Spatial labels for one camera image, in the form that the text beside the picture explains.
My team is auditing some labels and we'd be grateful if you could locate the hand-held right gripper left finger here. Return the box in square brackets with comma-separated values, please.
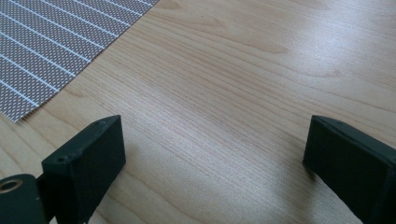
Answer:
[41, 114, 127, 224]

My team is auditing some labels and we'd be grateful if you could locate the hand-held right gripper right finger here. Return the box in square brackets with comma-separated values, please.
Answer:
[302, 114, 396, 224]

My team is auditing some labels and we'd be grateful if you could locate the grey striped placemat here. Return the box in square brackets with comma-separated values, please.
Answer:
[0, 0, 162, 124]

